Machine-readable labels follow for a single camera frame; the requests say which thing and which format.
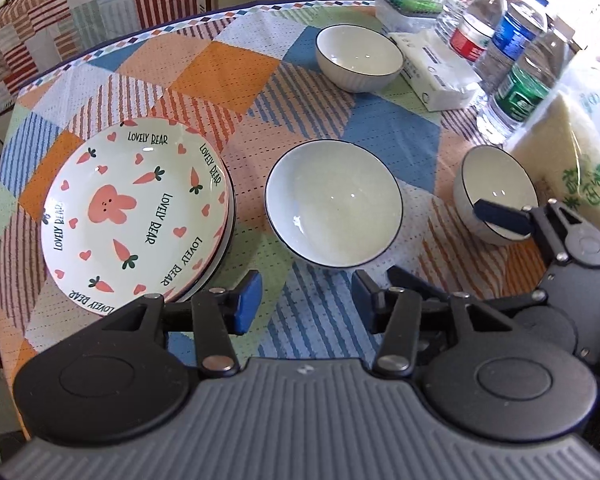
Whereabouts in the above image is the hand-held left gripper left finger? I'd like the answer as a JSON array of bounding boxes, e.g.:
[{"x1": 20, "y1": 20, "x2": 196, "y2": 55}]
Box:
[{"x1": 100, "y1": 270, "x2": 263, "y2": 378}]

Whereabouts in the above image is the red label water bottle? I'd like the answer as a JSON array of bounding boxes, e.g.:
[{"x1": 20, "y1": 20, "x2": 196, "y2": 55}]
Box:
[{"x1": 449, "y1": 0, "x2": 514, "y2": 64}]

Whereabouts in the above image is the blue label water bottle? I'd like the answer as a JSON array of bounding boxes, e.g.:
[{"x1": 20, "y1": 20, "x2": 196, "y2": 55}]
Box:
[{"x1": 474, "y1": 0, "x2": 549, "y2": 94}]

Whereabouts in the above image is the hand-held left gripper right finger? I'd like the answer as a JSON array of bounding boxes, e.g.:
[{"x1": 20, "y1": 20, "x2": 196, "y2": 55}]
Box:
[{"x1": 352, "y1": 270, "x2": 515, "y2": 376}]

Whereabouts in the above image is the white plastic basket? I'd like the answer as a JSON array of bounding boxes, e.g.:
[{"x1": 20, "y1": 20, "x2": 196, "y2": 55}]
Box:
[{"x1": 371, "y1": 0, "x2": 452, "y2": 34}]

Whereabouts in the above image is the green label water bottle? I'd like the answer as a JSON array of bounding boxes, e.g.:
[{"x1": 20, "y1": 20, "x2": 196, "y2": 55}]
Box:
[{"x1": 476, "y1": 26, "x2": 572, "y2": 144}]

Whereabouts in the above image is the striped patchwork cloth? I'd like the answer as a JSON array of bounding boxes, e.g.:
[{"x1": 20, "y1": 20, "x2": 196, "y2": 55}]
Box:
[{"x1": 0, "y1": 0, "x2": 202, "y2": 127}]

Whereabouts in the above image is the pink rabbit print plate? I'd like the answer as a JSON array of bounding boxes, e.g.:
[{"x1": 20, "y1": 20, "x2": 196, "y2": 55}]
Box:
[{"x1": 39, "y1": 117, "x2": 231, "y2": 317}]

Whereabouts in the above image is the clear bag of rice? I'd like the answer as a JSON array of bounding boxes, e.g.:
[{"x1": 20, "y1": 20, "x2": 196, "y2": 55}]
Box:
[{"x1": 501, "y1": 30, "x2": 600, "y2": 243}]

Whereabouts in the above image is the large white bowl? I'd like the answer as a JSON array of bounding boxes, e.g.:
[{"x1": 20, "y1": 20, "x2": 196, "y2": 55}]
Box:
[{"x1": 264, "y1": 139, "x2": 405, "y2": 269}]

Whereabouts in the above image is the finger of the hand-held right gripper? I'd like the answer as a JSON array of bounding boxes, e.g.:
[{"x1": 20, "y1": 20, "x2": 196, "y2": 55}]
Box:
[
  {"x1": 472, "y1": 199, "x2": 590, "y2": 263},
  {"x1": 386, "y1": 266, "x2": 548, "y2": 319}
]

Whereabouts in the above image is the small white bowl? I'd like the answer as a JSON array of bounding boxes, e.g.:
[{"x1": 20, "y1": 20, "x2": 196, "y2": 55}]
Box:
[
  {"x1": 314, "y1": 24, "x2": 405, "y2": 94},
  {"x1": 453, "y1": 144, "x2": 540, "y2": 247}
]

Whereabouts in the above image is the colourful checkered tablecloth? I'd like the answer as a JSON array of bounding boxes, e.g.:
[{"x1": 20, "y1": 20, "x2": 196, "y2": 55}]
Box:
[{"x1": 0, "y1": 0, "x2": 600, "y2": 362}]

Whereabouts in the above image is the white tissue pack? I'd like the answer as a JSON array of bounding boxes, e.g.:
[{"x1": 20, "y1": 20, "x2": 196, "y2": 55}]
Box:
[{"x1": 387, "y1": 29, "x2": 482, "y2": 112}]

